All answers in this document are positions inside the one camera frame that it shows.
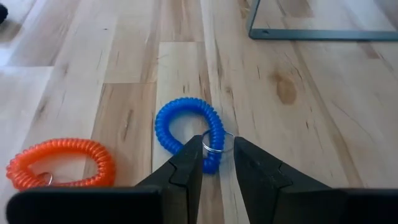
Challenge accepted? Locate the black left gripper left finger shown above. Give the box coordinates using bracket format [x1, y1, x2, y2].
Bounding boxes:
[5, 134, 205, 224]

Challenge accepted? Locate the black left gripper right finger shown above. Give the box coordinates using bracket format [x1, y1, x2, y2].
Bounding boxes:
[233, 136, 398, 224]

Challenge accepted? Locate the blue coil wristband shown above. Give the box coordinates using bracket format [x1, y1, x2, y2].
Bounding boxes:
[154, 96, 236, 175]

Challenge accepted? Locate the orange coil wristband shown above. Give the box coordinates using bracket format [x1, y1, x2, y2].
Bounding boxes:
[5, 138, 117, 192]

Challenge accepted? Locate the grey perforated metal riser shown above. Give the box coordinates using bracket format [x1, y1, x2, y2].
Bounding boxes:
[247, 0, 398, 42]

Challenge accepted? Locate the black coil wristband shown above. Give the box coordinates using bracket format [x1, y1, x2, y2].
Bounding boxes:
[0, 2, 9, 25]

